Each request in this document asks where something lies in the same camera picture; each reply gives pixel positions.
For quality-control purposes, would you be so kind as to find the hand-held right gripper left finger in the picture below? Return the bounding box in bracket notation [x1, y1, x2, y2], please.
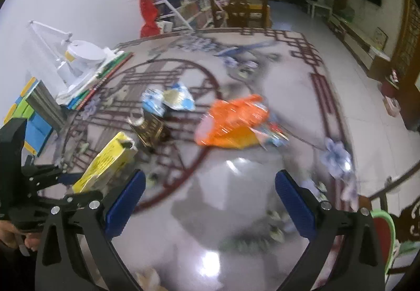
[34, 170, 147, 291]

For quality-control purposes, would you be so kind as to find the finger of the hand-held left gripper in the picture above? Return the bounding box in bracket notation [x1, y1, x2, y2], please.
[13, 190, 103, 230]
[21, 164, 85, 192]

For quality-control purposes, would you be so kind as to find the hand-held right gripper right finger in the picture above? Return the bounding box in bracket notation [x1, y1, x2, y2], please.
[274, 170, 387, 291]

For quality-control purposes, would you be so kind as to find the yellow carton box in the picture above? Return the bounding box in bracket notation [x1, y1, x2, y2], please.
[72, 132, 139, 195]

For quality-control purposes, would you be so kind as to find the orange plastic bag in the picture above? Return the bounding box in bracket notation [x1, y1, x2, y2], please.
[193, 94, 290, 151]

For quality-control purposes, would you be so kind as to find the person's left hand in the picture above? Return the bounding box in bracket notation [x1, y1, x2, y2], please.
[0, 220, 41, 257]

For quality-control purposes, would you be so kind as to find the colourful foam mat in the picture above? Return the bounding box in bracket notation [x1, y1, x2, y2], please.
[3, 77, 55, 158]

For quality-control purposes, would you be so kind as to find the grey ribbed panel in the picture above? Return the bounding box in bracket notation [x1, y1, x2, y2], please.
[25, 79, 67, 133]

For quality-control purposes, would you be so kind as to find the dark brown box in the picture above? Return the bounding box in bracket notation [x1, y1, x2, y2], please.
[127, 110, 172, 151]

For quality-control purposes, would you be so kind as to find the stack of colourful books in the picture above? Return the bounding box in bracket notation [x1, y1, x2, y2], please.
[65, 53, 131, 108]

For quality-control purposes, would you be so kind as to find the red green chair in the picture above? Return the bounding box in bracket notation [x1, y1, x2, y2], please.
[359, 166, 420, 276]

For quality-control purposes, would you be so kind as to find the white blue carton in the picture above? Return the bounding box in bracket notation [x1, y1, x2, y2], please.
[142, 88, 167, 117]

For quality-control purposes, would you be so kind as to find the red book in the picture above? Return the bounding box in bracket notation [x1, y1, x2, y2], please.
[76, 52, 136, 111]

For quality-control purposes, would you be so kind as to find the white desk lamp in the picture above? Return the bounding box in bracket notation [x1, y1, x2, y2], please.
[28, 20, 114, 89]

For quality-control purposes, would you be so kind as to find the blue foil snack bag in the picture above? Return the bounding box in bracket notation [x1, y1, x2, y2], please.
[163, 84, 196, 112]

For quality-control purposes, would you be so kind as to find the red pot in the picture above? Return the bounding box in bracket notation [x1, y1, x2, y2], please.
[380, 70, 401, 99]

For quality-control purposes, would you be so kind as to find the low white bench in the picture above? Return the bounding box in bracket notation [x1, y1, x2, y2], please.
[327, 12, 392, 69]

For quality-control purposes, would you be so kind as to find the carved wooden partition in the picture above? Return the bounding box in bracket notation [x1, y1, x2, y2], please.
[390, 0, 420, 131]

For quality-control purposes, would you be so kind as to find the red bag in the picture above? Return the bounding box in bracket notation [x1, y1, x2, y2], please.
[139, 0, 178, 39]

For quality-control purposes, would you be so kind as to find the framed picture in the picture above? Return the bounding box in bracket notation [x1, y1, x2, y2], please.
[372, 27, 388, 49]

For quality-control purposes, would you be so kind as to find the wooden chair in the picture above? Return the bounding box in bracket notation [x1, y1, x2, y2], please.
[226, 2, 252, 29]

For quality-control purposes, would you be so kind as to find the white stool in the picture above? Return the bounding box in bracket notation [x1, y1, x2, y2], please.
[306, 0, 334, 20]

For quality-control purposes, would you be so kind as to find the white book rack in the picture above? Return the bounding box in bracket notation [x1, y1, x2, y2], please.
[146, 0, 213, 31]

